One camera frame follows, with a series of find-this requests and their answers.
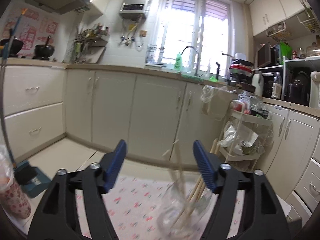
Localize blue and black floor scale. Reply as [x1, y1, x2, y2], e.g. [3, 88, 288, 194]
[14, 160, 52, 198]

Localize pink wall posters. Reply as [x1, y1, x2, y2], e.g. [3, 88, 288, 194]
[2, 7, 60, 53]

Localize cream door base cabinets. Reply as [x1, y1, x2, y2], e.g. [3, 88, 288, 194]
[66, 66, 227, 166]

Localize black cooking pot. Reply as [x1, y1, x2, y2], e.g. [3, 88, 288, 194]
[286, 71, 311, 106]

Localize stack of pans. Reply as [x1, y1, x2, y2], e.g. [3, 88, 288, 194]
[222, 53, 256, 92]

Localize green box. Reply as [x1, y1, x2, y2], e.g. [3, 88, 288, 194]
[279, 41, 293, 65]

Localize white thermos jug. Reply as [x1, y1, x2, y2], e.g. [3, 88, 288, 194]
[251, 72, 274, 97]

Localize clear glass jar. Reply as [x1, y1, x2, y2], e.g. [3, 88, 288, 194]
[157, 170, 213, 239]

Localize cherry print tablecloth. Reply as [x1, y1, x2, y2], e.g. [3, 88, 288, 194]
[75, 175, 250, 240]

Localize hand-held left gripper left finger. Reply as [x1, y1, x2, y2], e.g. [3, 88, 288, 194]
[27, 140, 127, 240]

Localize white storage trolley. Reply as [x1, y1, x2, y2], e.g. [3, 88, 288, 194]
[217, 100, 274, 173]

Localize bundle of wooden chopsticks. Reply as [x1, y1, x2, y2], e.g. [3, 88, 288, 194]
[163, 139, 221, 228]

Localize white framed window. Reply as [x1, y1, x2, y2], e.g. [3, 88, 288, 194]
[152, 0, 241, 76]

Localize white plastic bag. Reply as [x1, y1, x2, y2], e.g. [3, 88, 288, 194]
[222, 122, 265, 155]

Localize black microwave oven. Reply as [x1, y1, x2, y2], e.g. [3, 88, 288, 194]
[257, 42, 281, 68]

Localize cream two-drawer cabinet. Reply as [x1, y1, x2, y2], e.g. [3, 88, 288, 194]
[0, 64, 67, 160]

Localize cream three-drawer cabinet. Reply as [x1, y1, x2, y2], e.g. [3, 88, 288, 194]
[292, 155, 320, 221]

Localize white counter shelf rack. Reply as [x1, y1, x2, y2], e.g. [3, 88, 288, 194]
[282, 56, 320, 106]

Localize red packaged food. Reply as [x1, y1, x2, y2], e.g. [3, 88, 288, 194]
[231, 100, 250, 115]

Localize silver gas water heater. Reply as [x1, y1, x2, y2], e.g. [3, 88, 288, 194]
[118, 0, 154, 20]

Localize chrome kitchen faucet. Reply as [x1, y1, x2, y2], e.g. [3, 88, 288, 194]
[181, 46, 201, 77]

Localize white electric water boiler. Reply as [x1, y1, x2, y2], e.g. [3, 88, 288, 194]
[309, 71, 320, 108]

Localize hanging plastic trash bag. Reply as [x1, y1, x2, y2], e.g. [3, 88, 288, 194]
[201, 85, 233, 121]

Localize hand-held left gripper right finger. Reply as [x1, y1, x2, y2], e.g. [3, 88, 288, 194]
[194, 141, 292, 240]

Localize black wok with handle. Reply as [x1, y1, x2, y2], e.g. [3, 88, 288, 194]
[33, 35, 55, 61]

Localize floral cup in plastic bag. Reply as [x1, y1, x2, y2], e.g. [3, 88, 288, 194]
[0, 145, 32, 218]

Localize hanging wire basket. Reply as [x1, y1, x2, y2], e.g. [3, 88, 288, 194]
[266, 21, 287, 43]

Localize cream base cabinet with doors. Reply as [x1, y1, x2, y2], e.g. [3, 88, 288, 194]
[260, 97, 320, 188]

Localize clear plastic bottle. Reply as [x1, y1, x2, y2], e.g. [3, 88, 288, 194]
[271, 72, 283, 100]

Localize wall utensil rack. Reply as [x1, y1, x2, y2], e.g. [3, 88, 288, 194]
[67, 23, 110, 65]

